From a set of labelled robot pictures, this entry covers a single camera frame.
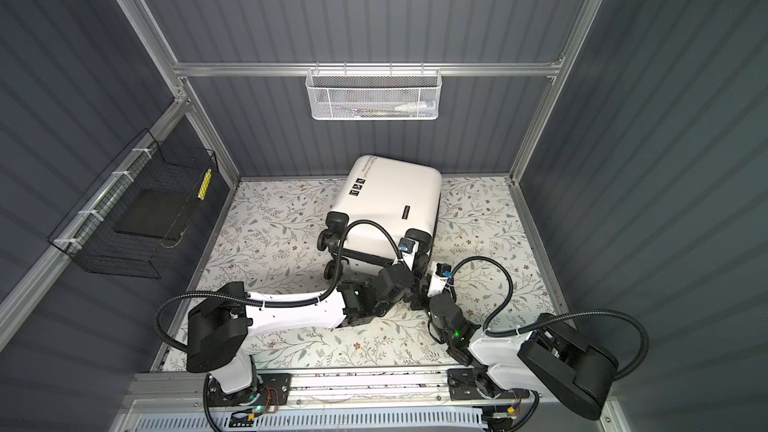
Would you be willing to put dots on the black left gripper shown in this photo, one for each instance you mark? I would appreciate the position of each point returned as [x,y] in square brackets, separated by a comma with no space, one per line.
[412,279]

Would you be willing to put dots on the white hard-shell suitcase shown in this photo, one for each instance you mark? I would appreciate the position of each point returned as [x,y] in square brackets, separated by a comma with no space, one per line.
[400,196]

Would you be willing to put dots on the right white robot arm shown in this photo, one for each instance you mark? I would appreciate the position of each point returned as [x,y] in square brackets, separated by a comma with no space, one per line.
[557,359]

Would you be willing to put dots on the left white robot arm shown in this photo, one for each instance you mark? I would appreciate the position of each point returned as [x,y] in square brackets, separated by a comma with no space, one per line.
[220,324]

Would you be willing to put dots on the toothpaste tube in basket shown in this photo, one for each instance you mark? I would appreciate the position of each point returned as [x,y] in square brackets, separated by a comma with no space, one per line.
[417,107]

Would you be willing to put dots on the yellow tag on basket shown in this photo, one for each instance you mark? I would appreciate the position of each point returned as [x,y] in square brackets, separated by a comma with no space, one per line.
[204,184]

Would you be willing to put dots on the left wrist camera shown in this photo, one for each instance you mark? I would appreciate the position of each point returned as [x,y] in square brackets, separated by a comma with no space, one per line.
[407,251]

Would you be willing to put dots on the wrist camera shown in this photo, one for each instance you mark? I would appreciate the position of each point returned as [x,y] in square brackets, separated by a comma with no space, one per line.
[407,251]
[439,276]

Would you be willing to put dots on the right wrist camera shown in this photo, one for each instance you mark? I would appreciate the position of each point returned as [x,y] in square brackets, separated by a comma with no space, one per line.
[439,276]

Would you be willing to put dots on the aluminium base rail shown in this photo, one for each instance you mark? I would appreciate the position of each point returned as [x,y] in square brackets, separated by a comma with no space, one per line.
[365,386]

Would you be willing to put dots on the white wire mesh basket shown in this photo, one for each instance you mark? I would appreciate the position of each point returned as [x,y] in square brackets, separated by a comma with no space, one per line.
[348,97]

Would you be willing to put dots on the black wire mesh basket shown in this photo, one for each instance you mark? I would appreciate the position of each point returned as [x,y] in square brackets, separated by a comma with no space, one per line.
[133,224]

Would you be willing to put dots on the white vented cable duct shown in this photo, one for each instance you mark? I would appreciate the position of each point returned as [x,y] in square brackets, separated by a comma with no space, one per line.
[418,418]

